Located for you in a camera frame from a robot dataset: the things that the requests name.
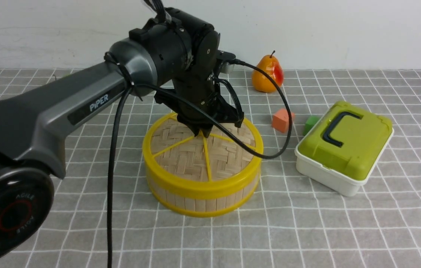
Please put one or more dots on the yellow bamboo steamer base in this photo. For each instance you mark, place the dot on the yellow bamboo steamer base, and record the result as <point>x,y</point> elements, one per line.
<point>210,207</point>

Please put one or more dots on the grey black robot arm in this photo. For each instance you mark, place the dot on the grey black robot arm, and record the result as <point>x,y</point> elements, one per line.
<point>175,54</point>

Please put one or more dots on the yellow woven steamer lid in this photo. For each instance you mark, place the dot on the yellow woven steamer lid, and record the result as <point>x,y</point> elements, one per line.
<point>181,164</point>

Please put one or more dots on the green lidded white box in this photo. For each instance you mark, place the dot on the green lidded white box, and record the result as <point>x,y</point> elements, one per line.
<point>342,148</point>

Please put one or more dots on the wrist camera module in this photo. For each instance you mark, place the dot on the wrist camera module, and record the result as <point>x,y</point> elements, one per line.
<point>224,63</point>

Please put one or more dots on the grey checked tablecloth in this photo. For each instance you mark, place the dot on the grey checked tablecloth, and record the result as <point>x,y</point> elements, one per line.
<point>290,222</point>

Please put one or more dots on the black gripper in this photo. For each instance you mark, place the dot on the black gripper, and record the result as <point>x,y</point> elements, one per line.
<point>213,95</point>

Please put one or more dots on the green cube block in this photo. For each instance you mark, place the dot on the green cube block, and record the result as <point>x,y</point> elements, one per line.
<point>311,121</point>

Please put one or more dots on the orange cube block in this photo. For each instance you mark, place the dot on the orange cube block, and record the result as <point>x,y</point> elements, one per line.
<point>281,120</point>

